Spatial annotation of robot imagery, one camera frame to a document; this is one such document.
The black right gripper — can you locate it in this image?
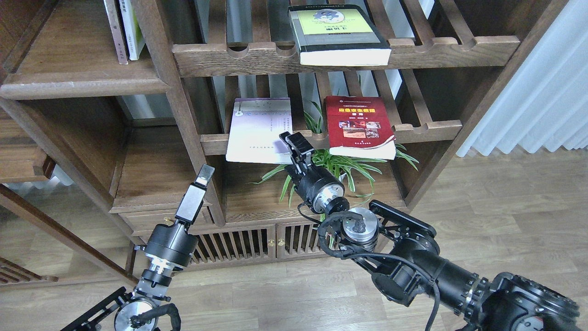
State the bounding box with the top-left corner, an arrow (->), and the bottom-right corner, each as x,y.
279,131 -> 346,215

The pale lilac paperback book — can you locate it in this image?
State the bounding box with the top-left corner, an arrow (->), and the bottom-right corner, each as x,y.
226,98 -> 293,164

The yellow and black thick book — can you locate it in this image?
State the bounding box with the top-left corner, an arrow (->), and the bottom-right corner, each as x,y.
288,4 -> 391,67

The dark wooden bookshelf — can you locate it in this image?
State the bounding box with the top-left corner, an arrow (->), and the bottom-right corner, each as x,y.
0,0 -> 569,279

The brown upright book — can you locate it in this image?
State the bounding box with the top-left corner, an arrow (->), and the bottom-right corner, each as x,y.
103,0 -> 129,65

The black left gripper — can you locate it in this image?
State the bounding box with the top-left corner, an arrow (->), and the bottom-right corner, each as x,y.
144,164 -> 215,269

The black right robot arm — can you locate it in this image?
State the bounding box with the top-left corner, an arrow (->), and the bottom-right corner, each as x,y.
280,132 -> 579,331

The white green upright book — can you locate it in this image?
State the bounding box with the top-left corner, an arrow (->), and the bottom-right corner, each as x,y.
119,0 -> 146,61

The white curtain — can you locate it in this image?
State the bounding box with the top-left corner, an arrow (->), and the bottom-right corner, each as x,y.
457,0 -> 588,157

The green spider plant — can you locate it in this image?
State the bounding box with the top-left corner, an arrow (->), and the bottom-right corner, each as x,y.
250,111 -> 419,206

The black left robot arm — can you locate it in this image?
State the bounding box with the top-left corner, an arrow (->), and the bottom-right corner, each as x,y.
65,164 -> 215,331

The red paperback book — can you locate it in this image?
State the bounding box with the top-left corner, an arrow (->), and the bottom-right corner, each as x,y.
325,96 -> 396,160

